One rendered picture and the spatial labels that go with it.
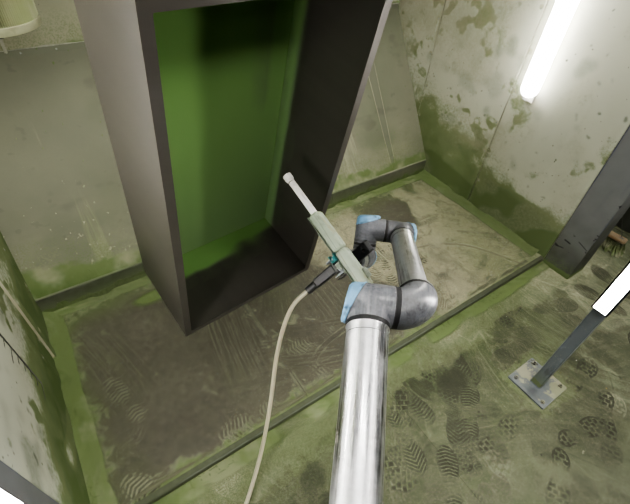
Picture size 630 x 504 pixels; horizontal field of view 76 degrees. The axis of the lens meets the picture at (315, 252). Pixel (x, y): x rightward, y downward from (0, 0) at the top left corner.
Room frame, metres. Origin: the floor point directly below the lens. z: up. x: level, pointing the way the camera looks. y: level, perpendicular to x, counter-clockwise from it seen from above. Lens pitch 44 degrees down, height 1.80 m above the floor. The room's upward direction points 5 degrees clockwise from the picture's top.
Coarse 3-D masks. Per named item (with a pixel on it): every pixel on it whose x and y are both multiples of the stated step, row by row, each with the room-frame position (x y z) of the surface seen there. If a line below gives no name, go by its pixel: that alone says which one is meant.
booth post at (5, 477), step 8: (0, 464) 0.28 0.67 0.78; (0, 472) 0.27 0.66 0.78; (8, 472) 0.28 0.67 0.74; (16, 472) 0.29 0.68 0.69; (0, 480) 0.25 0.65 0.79; (8, 480) 0.26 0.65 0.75; (16, 480) 0.27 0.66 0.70; (24, 480) 0.29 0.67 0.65; (8, 488) 0.24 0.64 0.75; (16, 488) 0.26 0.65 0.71; (24, 488) 0.27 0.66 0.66; (32, 488) 0.28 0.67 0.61; (16, 496) 0.24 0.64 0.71; (24, 496) 0.25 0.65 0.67; (32, 496) 0.26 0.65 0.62; (40, 496) 0.28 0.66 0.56; (48, 496) 0.29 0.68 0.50
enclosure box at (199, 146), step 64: (128, 0) 0.70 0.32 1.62; (192, 0) 0.75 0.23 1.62; (256, 0) 1.28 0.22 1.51; (320, 0) 1.28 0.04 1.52; (384, 0) 1.11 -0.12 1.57; (128, 64) 0.76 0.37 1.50; (192, 64) 1.16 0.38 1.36; (256, 64) 1.32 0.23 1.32; (320, 64) 1.27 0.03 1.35; (128, 128) 0.85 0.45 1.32; (192, 128) 1.19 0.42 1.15; (256, 128) 1.37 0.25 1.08; (320, 128) 1.25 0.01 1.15; (128, 192) 1.00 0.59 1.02; (192, 192) 1.22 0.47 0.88; (256, 192) 1.44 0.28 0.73; (320, 192) 1.23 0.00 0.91; (192, 256) 1.22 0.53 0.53; (256, 256) 1.28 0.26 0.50; (192, 320) 0.93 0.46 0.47
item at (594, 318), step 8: (592, 312) 1.05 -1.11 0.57; (584, 320) 1.05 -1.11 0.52; (592, 320) 1.03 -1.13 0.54; (600, 320) 1.02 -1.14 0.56; (576, 328) 1.05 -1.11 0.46; (584, 328) 1.03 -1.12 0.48; (592, 328) 1.02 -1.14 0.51; (576, 336) 1.04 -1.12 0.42; (584, 336) 1.02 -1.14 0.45; (568, 344) 1.04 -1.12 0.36; (576, 344) 1.02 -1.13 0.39; (560, 352) 1.04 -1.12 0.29; (568, 352) 1.02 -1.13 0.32; (552, 360) 1.04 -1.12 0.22; (560, 360) 1.02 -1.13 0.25; (544, 368) 1.04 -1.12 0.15; (552, 368) 1.03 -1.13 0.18; (536, 376) 1.05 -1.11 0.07; (544, 376) 1.03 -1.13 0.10; (536, 384) 1.03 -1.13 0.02
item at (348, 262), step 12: (288, 180) 1.18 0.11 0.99; (300, 192) 1.14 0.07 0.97; (312, 216) 1.06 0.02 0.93; (324, 216) 1.08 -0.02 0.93; (324, 228) 1.02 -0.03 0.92; (324, 240) 1.00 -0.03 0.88; (336, 240) 0.99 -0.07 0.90; (336, 252) 0.96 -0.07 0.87; (348, 252) 0.96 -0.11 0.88; (336, 264) 0.94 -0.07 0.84; (348, 264) 0.92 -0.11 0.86; (360, 264) 0.94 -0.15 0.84; (324, 276) 0.93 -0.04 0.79; (360, 276) 0.89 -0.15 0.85; (312, 288) 0.92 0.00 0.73
